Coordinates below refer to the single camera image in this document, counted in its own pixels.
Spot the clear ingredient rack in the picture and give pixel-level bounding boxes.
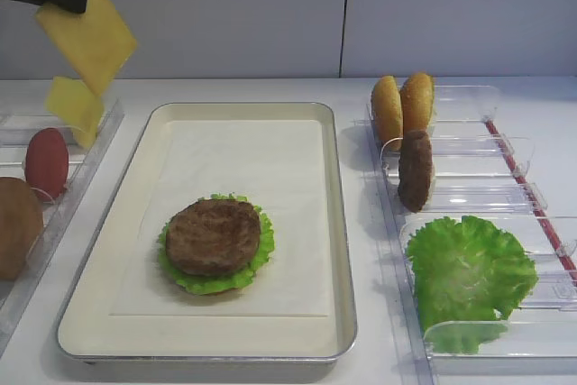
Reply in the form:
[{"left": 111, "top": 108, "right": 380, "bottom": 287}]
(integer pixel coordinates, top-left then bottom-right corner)
[
  {"left": 363, "top": 86, "right": 576, "bottom": 384},
  {"left": 1, "top": 100, "right": 124, "bottom": 338}
]

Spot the brown meat patty on tray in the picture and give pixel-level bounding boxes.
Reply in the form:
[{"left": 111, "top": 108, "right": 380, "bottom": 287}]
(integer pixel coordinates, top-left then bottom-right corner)
[{"left": 165, "top": 198, "right": 261, "bottom": 277}]

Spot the yellow cheese slice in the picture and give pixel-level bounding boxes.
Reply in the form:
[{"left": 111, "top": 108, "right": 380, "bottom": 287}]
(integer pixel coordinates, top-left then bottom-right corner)
[
  {"left": 44, "top": 76, "right": 104, "bottom": 150},
  {"left": 35, "top": 0, "right": 137, "bottom": 96}
]

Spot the clear left ingredient rack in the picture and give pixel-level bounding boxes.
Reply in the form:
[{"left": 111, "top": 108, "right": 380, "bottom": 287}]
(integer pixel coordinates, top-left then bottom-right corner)
[{"left": 1, "top": 100, "right": 124, "bottom": 338}]

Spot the cream metal serving tray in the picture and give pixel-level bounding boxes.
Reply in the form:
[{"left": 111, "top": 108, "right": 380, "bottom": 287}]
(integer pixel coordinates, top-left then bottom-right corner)
[{"left": 56, "top": 103, "right": 357, "bottom": 363}]

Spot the brown bun in left rack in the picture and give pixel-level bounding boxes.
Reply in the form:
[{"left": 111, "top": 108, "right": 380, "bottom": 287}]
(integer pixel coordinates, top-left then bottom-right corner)
[{"left": 1, "top": 177, "right": 43, "bottom": 281}]

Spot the green lettuce leaf in rack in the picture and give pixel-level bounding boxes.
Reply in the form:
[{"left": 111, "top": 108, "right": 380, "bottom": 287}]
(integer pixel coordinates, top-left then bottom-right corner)
[{"left": 406, "top": 215, "right": 538, "bottom": 354}]

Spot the yellow cheese slice back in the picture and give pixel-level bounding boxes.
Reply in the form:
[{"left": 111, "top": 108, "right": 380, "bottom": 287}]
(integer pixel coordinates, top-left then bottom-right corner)
[{"left": 44, "top": 76, "right": 104, "bottom": 150}]

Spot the green lettuce under patty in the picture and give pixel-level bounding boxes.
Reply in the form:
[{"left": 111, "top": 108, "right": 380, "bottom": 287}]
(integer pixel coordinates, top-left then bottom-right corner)
[{"left": 158, "top": 194, "right": 275, "bottom": 290}]

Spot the golden bun half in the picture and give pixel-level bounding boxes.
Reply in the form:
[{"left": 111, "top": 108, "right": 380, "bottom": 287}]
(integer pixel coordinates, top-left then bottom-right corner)
[
  {"left": 371, "top": 76, "right": 403, "bottom": 151},
  {"left": 399, "top": 72, "right": 435, "bottom": 133}
]

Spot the clear right ingredient rack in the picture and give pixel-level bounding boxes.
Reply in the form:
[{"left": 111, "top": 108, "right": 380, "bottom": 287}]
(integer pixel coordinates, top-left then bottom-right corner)
[{"left": 363, "top": 86, "right": 576, "bottom": 384}]

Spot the white paper tray liner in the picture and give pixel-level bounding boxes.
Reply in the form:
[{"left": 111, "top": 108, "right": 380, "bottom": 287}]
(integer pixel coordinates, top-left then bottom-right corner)
[{"left": 112, "top": 121, "right": 332, "bottom": 316}]

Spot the yellow cheese slice front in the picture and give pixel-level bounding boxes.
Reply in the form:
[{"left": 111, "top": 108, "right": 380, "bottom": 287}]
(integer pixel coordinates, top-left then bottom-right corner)
[{"left": 35, "top": 0, "right": 137, "bottom": 96}]

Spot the golden bun half left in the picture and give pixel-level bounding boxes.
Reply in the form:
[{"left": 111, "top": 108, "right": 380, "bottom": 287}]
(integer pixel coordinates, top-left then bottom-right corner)
[{"left": 371, "top": 76, "right": 403, "bottom": 151}]

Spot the brown meat patty in rack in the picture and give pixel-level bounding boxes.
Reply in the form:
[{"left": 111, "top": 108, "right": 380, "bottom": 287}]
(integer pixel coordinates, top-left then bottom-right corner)
[{"left": 398, "top": 130, "right": 434, "bottom": 213}]

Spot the golden bun half right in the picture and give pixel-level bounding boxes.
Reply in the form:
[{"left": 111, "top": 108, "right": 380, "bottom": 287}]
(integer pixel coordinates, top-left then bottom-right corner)
[{"left": 399, "top": 72, "right": 435, "bottom": 133}]

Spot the red tomato slice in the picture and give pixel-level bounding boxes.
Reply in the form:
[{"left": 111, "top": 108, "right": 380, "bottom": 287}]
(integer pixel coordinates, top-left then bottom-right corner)
[{"left": 24, "top": 128, "right": 69, "bottom": 203}]

